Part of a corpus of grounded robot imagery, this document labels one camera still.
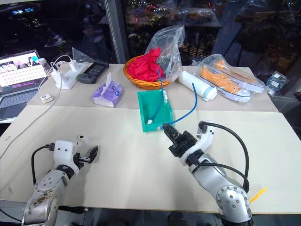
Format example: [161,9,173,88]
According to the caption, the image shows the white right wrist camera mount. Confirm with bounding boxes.
[181,121,216,166]

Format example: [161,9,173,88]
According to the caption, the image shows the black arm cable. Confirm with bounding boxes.
[31,144,56,185]
[197,121,250,192]

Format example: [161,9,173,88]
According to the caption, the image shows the black handheld device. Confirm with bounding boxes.
[77,59,110,85]

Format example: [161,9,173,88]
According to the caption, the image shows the purple tissue pack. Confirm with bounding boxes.
[92,72,125,108]

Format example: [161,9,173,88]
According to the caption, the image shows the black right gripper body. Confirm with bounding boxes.
[168,130,198,158]

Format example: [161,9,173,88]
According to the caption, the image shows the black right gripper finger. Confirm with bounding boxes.
[163,123,176,144]
[171,126,181,142]

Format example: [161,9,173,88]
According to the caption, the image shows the white cylindrical bottle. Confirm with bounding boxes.
[178,71,218,102]

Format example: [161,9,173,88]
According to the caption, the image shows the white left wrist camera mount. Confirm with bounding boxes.
[53,135,91,175]

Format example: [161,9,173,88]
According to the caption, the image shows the blue cable with white plug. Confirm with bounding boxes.
[156,82,198,131]

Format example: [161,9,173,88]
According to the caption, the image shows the grey window frame post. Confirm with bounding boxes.
[104,0,129,65]

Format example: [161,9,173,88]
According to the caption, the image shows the green plastic bin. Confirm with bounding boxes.
[137,90,174,133]

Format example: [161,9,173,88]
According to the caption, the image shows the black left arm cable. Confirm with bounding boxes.
[31,144,56,185]

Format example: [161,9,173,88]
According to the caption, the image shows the small white earbuds case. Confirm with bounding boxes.
[40,93,54,104]

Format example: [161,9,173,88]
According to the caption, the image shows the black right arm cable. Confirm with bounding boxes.
[197,121,250,192]

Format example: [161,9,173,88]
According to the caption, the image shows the red cloth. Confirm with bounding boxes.
[127,47,166,82]

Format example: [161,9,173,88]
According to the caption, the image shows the open laptop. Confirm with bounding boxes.
[0,49,49,124]

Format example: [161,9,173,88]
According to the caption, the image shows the white power strip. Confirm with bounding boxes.
[50,61,94,90]

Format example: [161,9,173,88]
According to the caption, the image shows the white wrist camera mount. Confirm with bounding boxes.
[53,135,91,175]
[181,121,216,166]

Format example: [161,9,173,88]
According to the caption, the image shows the clear bottle with grey cap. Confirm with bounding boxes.
[37,57,51,74]

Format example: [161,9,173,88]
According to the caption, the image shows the bagged coiled blue cable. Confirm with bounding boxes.
[265,71,290,97]

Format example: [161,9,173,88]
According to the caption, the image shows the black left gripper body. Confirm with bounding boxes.
[73,152,93,169]

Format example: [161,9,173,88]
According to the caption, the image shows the orange wicker basket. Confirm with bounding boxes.
[123,56,175,90]

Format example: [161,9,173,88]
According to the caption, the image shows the blue cable with white coupler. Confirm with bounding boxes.
[146,68,169,126]

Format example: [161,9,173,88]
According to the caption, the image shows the white charging cable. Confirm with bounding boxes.
[0,55,71,159]

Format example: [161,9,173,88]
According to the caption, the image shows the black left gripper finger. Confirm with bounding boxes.
[90,145,100,163]

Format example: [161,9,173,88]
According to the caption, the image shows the clear plastic zip bag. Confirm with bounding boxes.
[144,24,186,83]

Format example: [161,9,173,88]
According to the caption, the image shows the orange canvas sneaker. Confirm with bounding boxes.
[199,65,252,103]
[215,59,266,92]

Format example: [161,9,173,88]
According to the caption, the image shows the orange sneakers in bag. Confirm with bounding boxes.
[191,54,267,103]

